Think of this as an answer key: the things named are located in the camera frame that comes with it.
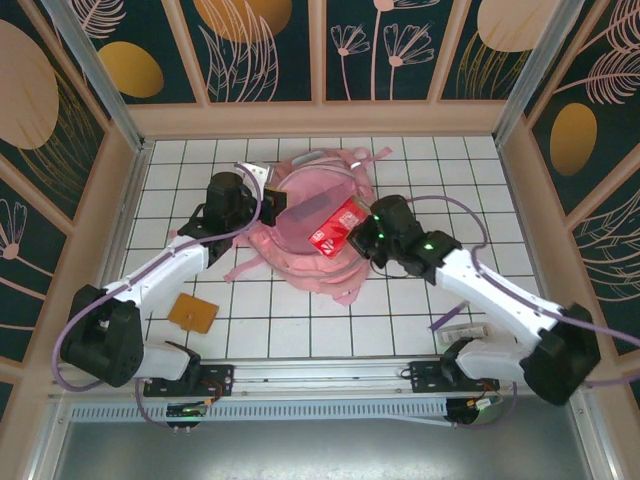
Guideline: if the grey slotted cable duct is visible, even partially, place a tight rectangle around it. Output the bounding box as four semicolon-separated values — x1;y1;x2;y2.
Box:
69;397;451;427

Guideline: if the aluminium frame post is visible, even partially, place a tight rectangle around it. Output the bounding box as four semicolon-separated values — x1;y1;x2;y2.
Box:
492;0;576;146
39;0;151;156

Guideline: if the purple sleeved cable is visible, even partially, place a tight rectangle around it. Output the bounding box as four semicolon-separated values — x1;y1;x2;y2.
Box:
52;172;264;432
405;194;640;430

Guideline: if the pink fabric backpack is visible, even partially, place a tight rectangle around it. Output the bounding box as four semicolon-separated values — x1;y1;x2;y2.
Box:
169;144;394;307

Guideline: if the purple pen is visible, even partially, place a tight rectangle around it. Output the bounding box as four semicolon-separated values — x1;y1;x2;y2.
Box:
428;304;466;332

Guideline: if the brown notebook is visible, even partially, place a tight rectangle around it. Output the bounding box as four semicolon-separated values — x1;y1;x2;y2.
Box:
167;293;220;334

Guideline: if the grey metal sheet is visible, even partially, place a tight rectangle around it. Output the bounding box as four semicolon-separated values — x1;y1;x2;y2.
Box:
29;394;617;480

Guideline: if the aluminium side rail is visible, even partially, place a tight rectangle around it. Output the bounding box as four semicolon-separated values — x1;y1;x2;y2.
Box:
77;142;154;361

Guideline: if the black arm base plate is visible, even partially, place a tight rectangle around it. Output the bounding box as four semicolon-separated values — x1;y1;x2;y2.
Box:
143;364;235;397
409;360;500;394

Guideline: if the aluminium mounting rail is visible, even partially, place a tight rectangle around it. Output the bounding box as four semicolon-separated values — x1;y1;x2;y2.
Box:
48;354;592;399

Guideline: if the white small carton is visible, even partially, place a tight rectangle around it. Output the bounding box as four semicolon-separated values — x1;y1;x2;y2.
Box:
439;323;489;345

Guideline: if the red snack packet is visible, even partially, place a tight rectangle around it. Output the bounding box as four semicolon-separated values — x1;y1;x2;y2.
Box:
307;194;372;260

